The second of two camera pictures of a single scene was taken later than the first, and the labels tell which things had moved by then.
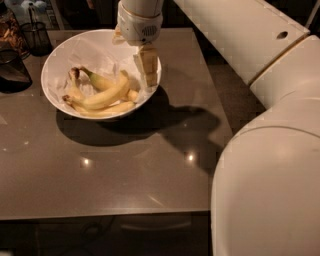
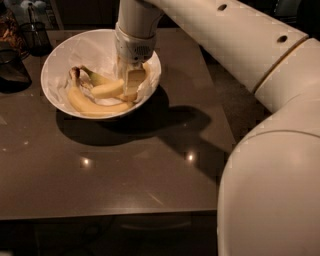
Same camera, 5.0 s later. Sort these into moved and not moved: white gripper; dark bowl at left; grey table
Moved: white gripper
Not moved: grey table; dark bowl at left
